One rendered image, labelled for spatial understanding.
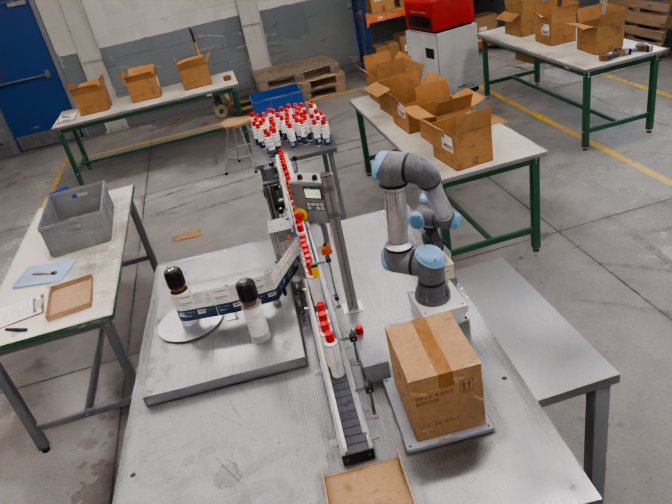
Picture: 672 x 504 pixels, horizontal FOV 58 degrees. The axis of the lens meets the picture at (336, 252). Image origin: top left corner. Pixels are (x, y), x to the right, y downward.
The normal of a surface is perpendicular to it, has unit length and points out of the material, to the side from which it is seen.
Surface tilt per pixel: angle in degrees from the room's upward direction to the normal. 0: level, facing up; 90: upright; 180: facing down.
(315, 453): 0
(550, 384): 0
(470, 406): 90
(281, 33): 90
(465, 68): 90
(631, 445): 0
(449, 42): 90
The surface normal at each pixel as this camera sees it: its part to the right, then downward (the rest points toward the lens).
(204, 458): -0.18, -0.85
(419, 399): 0.17, 0.47
